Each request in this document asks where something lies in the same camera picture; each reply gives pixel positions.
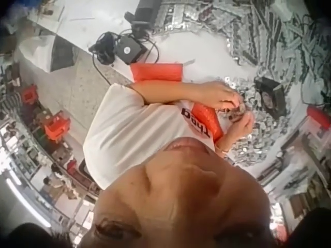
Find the person's right hand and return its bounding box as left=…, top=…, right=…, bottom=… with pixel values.
left=227, top=112, right=256, bottom=141

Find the person's left hand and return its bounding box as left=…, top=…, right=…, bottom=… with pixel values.
left=203, top=81, right=243, bottom=111

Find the small dark metal part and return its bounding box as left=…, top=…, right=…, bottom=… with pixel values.
left=219, top=106, right=249, bottom=121

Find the heap of silver washers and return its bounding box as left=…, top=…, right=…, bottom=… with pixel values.
left=214, top=74, right=292, bottom=166

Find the small black fan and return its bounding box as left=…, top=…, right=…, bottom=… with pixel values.
left=254, top=76, right=287, bottom=117

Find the red plastic container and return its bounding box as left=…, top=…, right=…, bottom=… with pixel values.
left=306, top=105, right=331, bottom=129

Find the heap of silver metal strips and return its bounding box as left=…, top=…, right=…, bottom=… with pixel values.
left=155, top=0, right=331, bottom=87

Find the orange plastic tray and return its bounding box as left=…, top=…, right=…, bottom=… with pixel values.
left=130, top=63, right=226, bottom=143

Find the black square box device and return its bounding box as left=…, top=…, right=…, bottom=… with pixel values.
left=114, top=35, right=147, bottom=65

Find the black device stand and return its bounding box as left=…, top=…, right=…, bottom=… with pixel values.
left=125, top=0, right=162, bottom=37

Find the orange plastic stool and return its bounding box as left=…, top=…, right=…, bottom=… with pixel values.
left=43, top=110, right=71, bottom=142
left=20, top=84, right=39, bottom=104

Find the white sack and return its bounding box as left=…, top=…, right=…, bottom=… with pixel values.
left=16, top=35, right=80, bottom=74

